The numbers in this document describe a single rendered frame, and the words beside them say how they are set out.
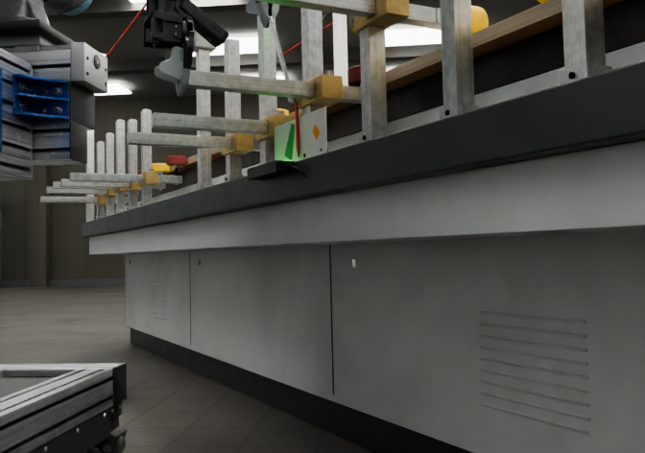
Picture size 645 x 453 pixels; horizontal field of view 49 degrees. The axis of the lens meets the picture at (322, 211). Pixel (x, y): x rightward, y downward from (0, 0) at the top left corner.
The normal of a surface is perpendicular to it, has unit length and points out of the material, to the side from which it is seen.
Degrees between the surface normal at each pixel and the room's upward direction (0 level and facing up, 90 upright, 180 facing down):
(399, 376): 90
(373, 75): 90
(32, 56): 90
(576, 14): 90
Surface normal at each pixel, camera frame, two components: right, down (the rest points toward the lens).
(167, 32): 0.47, -0.06
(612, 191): -0.88, 0.00
